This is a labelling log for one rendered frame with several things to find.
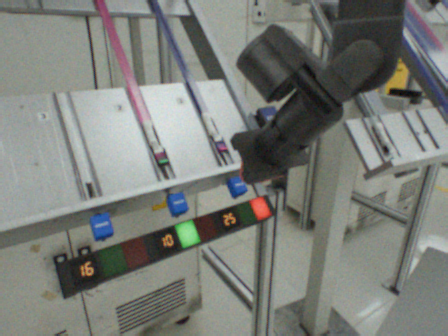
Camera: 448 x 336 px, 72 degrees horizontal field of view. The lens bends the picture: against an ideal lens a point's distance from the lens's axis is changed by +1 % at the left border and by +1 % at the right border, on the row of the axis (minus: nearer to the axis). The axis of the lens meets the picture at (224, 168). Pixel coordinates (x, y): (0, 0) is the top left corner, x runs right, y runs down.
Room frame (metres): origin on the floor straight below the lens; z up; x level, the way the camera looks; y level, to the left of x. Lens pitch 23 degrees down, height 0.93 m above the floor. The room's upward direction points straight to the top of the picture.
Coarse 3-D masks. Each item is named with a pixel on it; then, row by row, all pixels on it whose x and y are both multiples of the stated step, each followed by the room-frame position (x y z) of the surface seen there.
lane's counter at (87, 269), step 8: (88, 256) 0.32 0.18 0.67; (72, 264) 0.31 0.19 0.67; (80, 264) 0.31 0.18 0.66; (88, 264) 0.32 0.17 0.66; (96, 264) 0.32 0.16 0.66; (72, 272) 0.30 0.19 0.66; (80, 272) 0.31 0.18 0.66; (88, 272) 0.31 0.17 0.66; (96, 272) 0.31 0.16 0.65; (80, 280) 0.30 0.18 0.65; (88, 280) 0.30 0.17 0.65
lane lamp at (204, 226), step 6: (204, 216) 0.42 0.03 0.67; (198, 222) 0.41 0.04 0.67; (204, 222) 0.41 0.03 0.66; (210, 222) 0.41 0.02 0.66; (198, 228) 0.40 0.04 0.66; (204, 228) 0.40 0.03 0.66; (210, 228) 0.41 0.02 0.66; (198, 234) 0.39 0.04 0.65; (204, 234) 0.40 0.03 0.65; (210, 234) 0.40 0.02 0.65; (216, 234) 0.40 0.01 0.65
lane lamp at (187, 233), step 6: (186, 222) 0.40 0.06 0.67; (192, 222) 0.40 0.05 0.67; (180, 228) 0.39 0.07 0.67; (186, 228) 0.39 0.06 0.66; (192, 228) 0.40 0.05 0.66; (180, 234) 0.38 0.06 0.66; (186, 234) 0.39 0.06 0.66; (192, 234) 0.39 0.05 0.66; (180, 240) 0.38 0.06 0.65; (186, 240) 0.38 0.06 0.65; (192, 240) 0.38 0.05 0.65; (198, 240) 0.39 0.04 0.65; (186, 246) 0.37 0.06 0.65
